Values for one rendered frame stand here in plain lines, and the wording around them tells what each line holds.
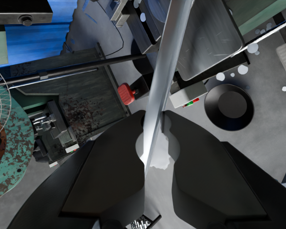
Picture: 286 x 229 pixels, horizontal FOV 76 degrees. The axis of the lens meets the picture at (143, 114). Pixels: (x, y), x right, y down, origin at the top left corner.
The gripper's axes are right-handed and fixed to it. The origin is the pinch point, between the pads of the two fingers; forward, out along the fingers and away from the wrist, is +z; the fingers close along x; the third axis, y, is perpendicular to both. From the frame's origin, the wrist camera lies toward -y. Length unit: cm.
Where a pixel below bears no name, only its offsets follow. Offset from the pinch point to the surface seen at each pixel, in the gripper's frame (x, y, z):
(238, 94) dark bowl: 54, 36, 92
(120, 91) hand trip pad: -10, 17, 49
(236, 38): 14.2, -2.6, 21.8
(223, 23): 12.3, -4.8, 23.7
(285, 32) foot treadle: 55, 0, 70
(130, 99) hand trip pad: -6.3, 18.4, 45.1
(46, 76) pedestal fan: -57, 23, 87
